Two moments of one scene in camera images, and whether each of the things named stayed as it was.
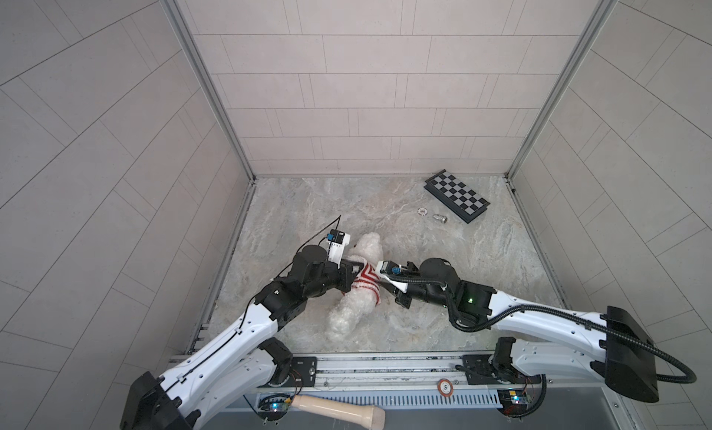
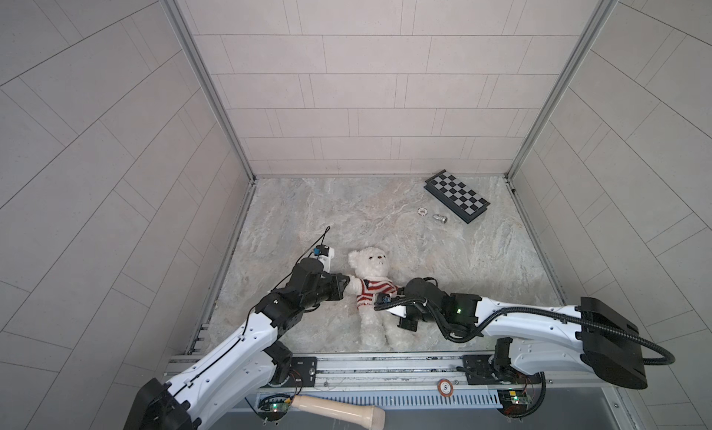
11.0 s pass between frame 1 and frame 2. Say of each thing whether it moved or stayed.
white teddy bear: moved
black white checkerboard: stayed
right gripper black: moved
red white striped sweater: moved
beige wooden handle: stayed
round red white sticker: stayed
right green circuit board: stayed
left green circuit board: stayed
